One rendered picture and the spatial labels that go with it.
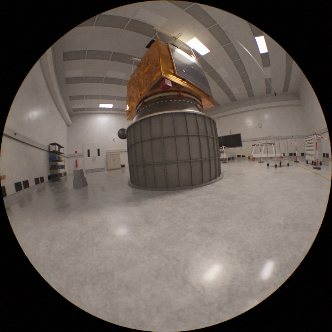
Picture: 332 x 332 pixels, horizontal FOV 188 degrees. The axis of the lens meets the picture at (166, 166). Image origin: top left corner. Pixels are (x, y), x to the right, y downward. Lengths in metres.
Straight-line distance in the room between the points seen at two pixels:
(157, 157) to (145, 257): 1.29
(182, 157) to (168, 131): 0.44
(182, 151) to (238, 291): 1.51
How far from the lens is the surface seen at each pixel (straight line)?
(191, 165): 1.49
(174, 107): 1.74
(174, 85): 2.00
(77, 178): 2.85
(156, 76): 1.96
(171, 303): 0.45
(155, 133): 1.56
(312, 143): 4.68
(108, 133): 9.57
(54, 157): 6.12
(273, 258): 0.63
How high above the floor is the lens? 0.45
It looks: 4 degrees down
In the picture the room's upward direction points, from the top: 5 degrees counter-clockwise
